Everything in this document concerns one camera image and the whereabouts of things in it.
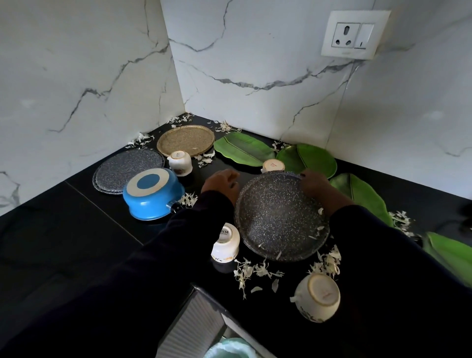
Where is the person's left hand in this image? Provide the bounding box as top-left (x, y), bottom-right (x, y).
top-left (201, 169), bottom-right (241, 206)

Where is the person's right hand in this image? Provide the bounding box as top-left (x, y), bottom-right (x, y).
top-left (298, 169), bottom-right (341, 203)

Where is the green leaf plate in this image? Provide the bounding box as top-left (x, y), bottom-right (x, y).
top-left (213, 132), bottom-right (276, 168)
top-left (422, 231), bottom-right (472, 288)
top-left (329, 173), bottom-right (394, 228)
top-left (275, 143), bottom-right (338, 179)

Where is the grey speckled plate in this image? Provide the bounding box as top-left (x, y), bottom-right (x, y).
top-left (234, 171), bottom-right (331, 263)
top-left (92, 148), bottom-right (166, 195)

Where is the tan speckled plate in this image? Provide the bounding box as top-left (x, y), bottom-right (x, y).
top-left (156, 124), bottom-right (216, 158)

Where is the blue saucepan with black handle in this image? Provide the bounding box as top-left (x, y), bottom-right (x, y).
top-left (122, 168), bottom-right (187, 222)

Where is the person's left forearm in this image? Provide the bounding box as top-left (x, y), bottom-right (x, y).
top-left (0, 190), bottom-right (236, 358)

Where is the person's right forearm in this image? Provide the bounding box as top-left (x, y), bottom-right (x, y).
top-left (321, 186), bottom-right (472, 358)

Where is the white base cabinet door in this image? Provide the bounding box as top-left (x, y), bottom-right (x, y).
top-left (154, 286), bottom-right (228, 358)

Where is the teal waste bin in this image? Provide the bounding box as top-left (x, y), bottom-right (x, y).
top-left (203, 337), bottom-right (259, 358)

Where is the white wall socket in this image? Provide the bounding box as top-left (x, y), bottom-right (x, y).
top-left (321, 10), bottom-right (391, 61)

